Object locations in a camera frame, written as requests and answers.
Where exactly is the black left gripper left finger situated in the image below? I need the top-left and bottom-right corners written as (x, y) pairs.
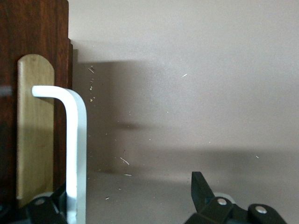
top-left (25, 182), bottom-right (68, 224)

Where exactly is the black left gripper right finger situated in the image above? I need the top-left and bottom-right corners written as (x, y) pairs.
top-left (184, 171), bottom-right (286, 224)

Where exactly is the wooden drawer with white handle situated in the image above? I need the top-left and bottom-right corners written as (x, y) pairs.
top-left (0, 0), bottom-right (88, 224)

